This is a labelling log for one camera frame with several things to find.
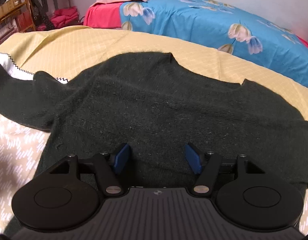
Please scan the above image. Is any dark green knit sweater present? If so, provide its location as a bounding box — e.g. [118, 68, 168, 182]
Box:
[0, 51, 308, 238]

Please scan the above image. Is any red clothes pile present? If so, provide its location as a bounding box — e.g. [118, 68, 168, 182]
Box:
[37, 6, 80, 31]

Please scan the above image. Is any yellow and white patterned bedspread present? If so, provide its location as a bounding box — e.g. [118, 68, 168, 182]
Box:
[0, 27, 308, 234]

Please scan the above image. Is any blue floral quilt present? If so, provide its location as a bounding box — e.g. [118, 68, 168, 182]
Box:
[119, 0, 308, 88]

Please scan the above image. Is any red bed sheet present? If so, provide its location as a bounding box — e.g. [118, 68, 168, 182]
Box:
[83, 3, 122, 29]

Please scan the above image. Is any wooden shelf rack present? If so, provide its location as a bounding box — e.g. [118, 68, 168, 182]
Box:
[0, 0, 36, 44]

